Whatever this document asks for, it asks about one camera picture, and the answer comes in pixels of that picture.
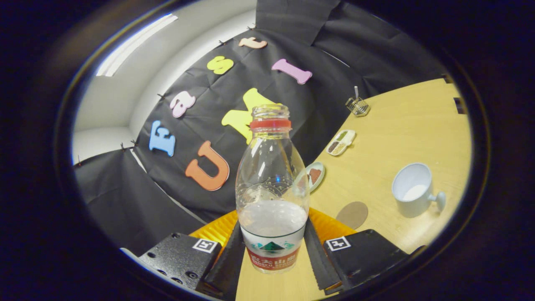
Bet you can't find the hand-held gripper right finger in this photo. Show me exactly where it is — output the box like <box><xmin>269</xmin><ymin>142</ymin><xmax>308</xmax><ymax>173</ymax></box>
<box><xmin>304</xmin><ymin>208</ymin><xmax>425</xmax><ymax>293</ymax></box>

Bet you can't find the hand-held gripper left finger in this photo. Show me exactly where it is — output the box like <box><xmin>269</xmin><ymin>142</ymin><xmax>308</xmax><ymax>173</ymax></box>
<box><xmin>121</xmin><ymin>209</ymin><xmax>245</xmax><ymax>299</ymax></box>

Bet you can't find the round brown coaster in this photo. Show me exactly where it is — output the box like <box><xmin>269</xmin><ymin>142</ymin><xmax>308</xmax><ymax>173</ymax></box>
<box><xmin>336</xmin><ymin>202</ymin><xmax>369</xmax><ymax>230</ymax></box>

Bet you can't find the clear plastic juice bottle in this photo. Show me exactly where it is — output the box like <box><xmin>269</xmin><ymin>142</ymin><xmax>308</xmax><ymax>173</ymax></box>
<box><xmin>235</xmin><ymin>105</ymin><xmax>311</xmax><ymax>274</ymax></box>

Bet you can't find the white cup with handle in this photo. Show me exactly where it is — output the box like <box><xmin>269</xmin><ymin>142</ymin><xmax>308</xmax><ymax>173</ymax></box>
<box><xmin>392</xmin><ymin>163</ymin><xmax>446</xmax><ymax>218</ymax></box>

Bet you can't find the round plate with meat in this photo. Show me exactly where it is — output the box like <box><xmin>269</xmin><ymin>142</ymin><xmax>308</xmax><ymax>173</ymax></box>
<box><xmin>299</xmin><ymin>161</ymin><xmax>326</xmax><ymax>194</ymax></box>

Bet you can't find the white sectioned dish with seeds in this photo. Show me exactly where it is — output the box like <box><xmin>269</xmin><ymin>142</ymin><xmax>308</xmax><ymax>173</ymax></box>
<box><xmin>326</xmin><ymin>129</ymin><xmax>356</xmax><ymax>156</ymax></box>

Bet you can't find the wooden table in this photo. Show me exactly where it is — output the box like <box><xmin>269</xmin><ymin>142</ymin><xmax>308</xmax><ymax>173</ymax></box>
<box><xmin>235</xmin><ymin>78</ymin><xmax>473</xmax><ymax>301</ymax></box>

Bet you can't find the long ceiling light panel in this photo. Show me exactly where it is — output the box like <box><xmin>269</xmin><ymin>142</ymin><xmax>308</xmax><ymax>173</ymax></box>
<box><xmin>96</xmin><ymin>14</ymin><xmax>178</xmax><ymax>77</ymax></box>

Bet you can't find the metal wire holder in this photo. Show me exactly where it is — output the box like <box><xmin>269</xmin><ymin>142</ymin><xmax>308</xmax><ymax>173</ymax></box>
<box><xmin>345</xmin><ymin>97</ymin><xmax>371</xmax><ymax>117</ymax></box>

